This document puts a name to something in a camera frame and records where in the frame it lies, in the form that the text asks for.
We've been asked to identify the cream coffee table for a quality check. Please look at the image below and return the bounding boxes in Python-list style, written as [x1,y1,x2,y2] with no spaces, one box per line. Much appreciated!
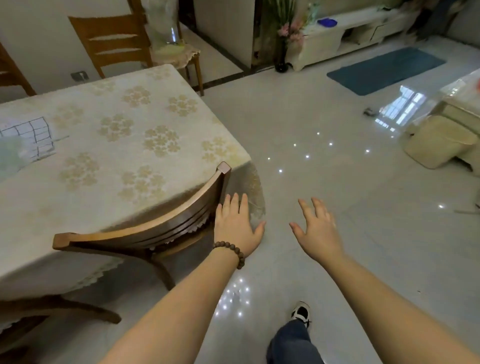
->
[431,67,480,173]

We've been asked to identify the dining table with cream tablecloth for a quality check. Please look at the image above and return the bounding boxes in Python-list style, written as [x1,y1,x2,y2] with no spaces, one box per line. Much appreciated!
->
[0,63,266,335]

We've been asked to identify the floral painted panel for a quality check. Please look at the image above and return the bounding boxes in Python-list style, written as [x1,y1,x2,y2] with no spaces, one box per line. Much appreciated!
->
[253,0,301,69]

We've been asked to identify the blue jeans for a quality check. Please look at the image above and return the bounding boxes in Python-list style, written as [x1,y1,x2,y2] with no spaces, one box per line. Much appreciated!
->
[266,319,325,364]

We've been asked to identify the pale round hand fan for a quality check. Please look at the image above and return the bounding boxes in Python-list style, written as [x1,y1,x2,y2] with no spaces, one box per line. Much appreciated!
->
[0,134,30,182]

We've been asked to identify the beige waste bin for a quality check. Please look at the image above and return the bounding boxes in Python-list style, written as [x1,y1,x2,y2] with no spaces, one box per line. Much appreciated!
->
[404,114,479,170]

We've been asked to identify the person's right forearm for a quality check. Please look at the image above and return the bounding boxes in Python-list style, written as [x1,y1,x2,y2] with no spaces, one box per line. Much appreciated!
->
[322,254,480,364]

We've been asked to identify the person's right sneaker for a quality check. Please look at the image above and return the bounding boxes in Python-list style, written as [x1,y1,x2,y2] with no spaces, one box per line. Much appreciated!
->
[290,301,312,329]

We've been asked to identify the brown bead bracelet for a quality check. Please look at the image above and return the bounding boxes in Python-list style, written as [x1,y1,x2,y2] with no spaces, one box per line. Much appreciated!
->
[212,241,247,270]

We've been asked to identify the person's left forearm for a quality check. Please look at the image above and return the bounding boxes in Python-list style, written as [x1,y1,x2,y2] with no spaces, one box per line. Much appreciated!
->
[101,249,245,364]

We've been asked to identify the white blue checked cloth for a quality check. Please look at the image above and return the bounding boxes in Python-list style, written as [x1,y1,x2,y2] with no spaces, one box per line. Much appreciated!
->
[0,116,57,162]

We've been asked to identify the black vase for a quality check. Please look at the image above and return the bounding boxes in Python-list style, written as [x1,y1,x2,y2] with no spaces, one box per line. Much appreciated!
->
[274,37,294,73]

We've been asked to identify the person's left hand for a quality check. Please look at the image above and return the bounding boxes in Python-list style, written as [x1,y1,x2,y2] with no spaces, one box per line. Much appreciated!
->
[213,193,266,260]

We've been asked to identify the pink artificial flowers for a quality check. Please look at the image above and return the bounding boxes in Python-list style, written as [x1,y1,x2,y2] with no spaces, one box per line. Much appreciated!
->
[262,0,320,48]

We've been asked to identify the person's right hand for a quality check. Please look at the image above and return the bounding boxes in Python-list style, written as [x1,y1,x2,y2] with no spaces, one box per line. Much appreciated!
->
[288,197,344,263]

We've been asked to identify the teal floor rug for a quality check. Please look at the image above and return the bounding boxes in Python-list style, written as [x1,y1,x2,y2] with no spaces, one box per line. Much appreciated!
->
[326,46,447,97]

